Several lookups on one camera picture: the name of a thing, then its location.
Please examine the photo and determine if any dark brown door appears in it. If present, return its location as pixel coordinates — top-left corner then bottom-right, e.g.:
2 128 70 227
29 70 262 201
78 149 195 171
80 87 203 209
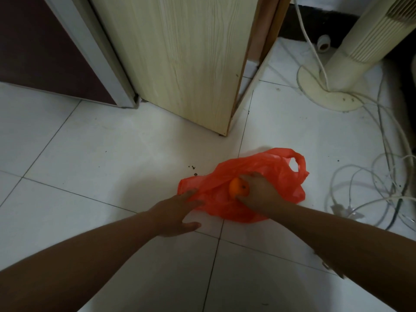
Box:
0 0 117 106

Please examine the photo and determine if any white door frame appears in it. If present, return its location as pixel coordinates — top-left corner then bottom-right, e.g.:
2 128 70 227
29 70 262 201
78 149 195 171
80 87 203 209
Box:
42 0 138 109

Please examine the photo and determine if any person's left hand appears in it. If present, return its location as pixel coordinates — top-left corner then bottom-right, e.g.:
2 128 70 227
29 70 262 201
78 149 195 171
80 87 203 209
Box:
148 188 204 238

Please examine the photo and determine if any person's right forearm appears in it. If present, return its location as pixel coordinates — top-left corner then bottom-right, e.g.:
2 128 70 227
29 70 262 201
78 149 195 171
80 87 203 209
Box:
276 201 416 312

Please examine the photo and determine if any person's left forearm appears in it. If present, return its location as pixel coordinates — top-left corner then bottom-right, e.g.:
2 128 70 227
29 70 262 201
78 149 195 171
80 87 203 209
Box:
0 209 160 312

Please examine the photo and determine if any thick white floor cable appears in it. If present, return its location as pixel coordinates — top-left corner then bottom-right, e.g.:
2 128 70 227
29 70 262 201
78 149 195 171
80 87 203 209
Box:
353 92 416 200

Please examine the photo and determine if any orange fruit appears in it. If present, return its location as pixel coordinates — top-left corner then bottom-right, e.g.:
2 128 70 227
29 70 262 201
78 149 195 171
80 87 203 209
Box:
228 177 250 200

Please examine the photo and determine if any red plastic bag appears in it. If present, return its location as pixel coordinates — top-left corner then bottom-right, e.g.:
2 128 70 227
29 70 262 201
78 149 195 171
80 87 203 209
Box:
177 148 309 224

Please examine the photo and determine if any white fan power cable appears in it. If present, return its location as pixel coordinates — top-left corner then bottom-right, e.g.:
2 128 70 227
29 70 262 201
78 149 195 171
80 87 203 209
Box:
292 0 331 92

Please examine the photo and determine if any looped white cable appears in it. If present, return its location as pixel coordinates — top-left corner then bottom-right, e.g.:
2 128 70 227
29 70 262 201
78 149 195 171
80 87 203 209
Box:
328 153 416 232

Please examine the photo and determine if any thin grey cable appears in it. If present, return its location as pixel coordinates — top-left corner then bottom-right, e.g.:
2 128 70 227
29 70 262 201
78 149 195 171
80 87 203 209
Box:
376 75 398 195

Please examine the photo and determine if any cream tower fan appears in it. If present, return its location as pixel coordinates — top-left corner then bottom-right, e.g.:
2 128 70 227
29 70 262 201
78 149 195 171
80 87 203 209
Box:
297 0 416 113

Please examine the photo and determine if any white power plug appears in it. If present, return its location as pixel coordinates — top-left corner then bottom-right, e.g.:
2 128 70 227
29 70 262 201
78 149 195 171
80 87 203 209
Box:
331 203 366 222

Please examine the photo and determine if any person's right hand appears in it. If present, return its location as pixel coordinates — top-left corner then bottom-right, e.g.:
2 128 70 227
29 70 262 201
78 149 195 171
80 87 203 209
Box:
236 172 287 215

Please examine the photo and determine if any light wooden cabinet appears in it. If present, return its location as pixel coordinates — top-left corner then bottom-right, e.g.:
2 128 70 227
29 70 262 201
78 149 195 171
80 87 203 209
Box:
88 0 292 137

